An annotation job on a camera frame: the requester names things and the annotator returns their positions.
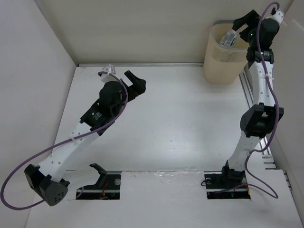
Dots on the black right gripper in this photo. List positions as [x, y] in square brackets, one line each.
[249, 18]

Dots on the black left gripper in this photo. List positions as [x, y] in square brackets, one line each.
[138, 84]

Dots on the green white label bottle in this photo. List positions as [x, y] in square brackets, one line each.
[229, 38]

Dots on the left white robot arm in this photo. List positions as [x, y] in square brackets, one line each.
[46, 178]

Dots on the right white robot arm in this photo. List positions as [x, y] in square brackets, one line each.
[262, 118]

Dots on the cream plastic waste bin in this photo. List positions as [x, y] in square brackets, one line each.
[222, 65]

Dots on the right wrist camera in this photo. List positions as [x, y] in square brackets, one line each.
[277, 15]

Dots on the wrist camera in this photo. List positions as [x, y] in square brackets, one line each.
[277, 15]
[108, 71]

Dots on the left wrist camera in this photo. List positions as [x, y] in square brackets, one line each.
[108, 71]

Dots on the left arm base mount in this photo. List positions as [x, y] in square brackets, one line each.
[107, 186]

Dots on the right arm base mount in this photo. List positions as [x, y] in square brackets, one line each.
[226, 184]

